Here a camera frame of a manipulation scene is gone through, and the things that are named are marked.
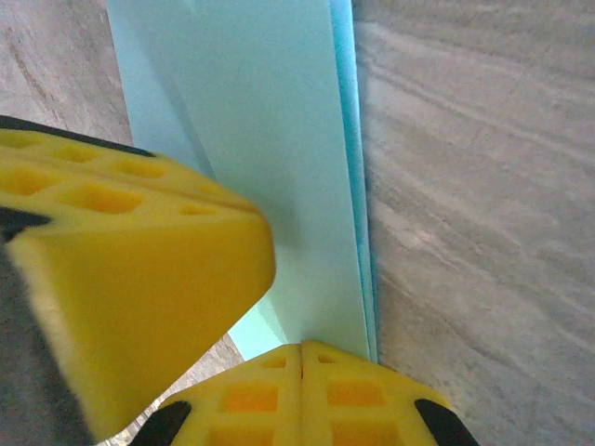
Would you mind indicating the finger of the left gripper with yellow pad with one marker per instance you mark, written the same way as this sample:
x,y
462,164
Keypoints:
x,y
153,288
93,153

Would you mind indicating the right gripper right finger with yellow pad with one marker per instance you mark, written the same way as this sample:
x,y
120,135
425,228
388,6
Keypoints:
x,y
353,404

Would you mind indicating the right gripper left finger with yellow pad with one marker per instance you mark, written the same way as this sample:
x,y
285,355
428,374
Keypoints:
x,y
251,399

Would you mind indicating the light blue cloth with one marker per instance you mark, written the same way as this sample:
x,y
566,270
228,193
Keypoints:
x,y
260,116

